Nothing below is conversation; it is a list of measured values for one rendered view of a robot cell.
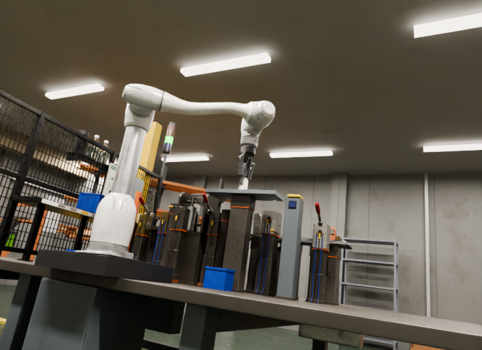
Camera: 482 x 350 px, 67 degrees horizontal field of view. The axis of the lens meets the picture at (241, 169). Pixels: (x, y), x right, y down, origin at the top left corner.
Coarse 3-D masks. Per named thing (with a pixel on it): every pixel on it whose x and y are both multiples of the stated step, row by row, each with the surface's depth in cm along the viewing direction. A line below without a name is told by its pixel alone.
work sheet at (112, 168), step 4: (108, 164) 269; (112, 164) 271; (108, 168) 268; (112, 168) 271; (108, 172) 268; (112, 172) 271; (108, 176) 268; (112, 176) 271; (108, 180) 268; (112, 180) 271; (104, 184) 264; (108, 184) 268; (112, 184) 271; (104, 188) 264; (108, 188) 268; (104, 192) 264; (108, 192) 268
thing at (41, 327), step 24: (48, 288) 136; (72, 288) 131; (96, 288) 126; (48, 312) 132; (72, 312) 127; (96, 312) 126; (120, 312) 135; (144, 312) 146; (48, 336) 128; (72, 336) 124; (96, 336) 125; (120, 336) 135
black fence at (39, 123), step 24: (0, 96) 197; (48, 120) 224; (0, 144) 197; (24, 144) 209; (48, 144) 224; (96, 144) 257; (0, 168) 196; (24, 168) 208; (96, 168) 259; (144, 168) 305; (24, 192) 210; (72, 192) 239; (0, 240) 196
